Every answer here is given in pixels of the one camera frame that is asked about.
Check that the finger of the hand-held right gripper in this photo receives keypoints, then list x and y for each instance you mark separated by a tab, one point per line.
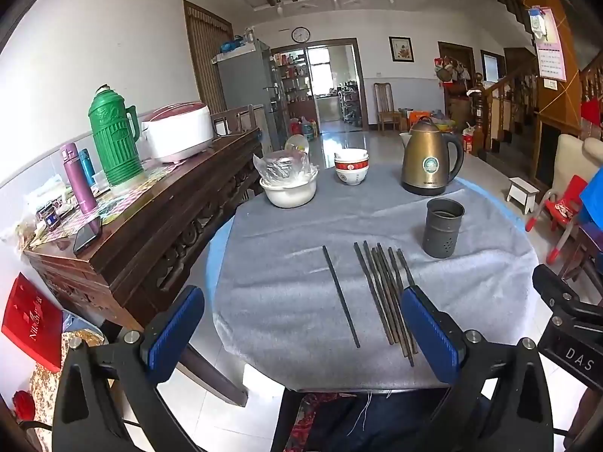
570	296

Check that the purple drink bottle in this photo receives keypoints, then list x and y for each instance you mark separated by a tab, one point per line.
77	183

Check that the clear plastic bag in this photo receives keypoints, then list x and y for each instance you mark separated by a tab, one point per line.
282	167

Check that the grey refrigerator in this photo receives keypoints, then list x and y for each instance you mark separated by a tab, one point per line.
245	84

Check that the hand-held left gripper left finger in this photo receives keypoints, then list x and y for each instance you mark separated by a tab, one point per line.
174	334

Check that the red gift bag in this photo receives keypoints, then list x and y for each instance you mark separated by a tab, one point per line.
33	322

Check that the wooden stair railing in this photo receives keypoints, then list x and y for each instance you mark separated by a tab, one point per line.
494	99

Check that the blue drink bottle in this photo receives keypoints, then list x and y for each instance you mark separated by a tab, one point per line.
87	167

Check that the round wall clock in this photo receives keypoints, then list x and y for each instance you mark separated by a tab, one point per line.
300	34

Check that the framed wall picture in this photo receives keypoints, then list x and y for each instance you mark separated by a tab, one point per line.
401	49

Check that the small white stool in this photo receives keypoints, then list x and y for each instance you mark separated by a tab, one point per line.
523	190

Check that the dark carved wooden sideboard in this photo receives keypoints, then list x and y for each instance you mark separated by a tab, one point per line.
155	245

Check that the shelf with jars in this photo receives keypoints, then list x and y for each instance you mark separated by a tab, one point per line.
289	84

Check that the white rice cooker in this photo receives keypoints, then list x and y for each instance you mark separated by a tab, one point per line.
179	132

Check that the cream armchair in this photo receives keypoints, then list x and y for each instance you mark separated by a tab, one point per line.
567	160

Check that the bronze electric kettle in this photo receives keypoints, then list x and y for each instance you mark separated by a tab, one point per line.
426	165

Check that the single dark chopstick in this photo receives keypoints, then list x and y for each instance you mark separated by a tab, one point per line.
340	294

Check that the light blue table cover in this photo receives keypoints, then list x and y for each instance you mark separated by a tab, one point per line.
217	263

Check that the red child's chair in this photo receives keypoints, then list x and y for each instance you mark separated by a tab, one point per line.
565	197

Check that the wooden dining chair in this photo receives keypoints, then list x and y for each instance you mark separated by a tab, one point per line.
387	103

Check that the black smartphone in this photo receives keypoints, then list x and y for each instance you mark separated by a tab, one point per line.
88	236

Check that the dark grey chopstick holder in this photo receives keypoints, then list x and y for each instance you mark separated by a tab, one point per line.
440	230

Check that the dark wooden chair frame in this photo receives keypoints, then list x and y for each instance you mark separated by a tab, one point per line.
235	120

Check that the person's legs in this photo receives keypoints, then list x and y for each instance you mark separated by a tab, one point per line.
377	423

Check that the green thermos flask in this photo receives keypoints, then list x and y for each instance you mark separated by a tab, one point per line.
115	141

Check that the grey tablecloth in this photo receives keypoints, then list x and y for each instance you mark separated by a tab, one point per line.
292	301

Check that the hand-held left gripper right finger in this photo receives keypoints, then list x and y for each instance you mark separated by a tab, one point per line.
428	334

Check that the red and white bag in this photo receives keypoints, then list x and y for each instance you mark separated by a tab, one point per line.
467	139

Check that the group of plastic jugs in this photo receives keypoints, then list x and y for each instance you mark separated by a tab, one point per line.
304	127

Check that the orange cardboard boxes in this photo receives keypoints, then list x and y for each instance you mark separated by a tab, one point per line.
414	117

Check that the blue cloth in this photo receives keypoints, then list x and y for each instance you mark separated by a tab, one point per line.
594	197

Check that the floral patterned cloth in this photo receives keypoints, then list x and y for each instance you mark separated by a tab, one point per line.
47	386

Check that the row of dark chopsticks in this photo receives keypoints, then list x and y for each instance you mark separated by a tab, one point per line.
379	287

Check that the wall calendar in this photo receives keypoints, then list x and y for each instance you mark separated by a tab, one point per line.
551	52

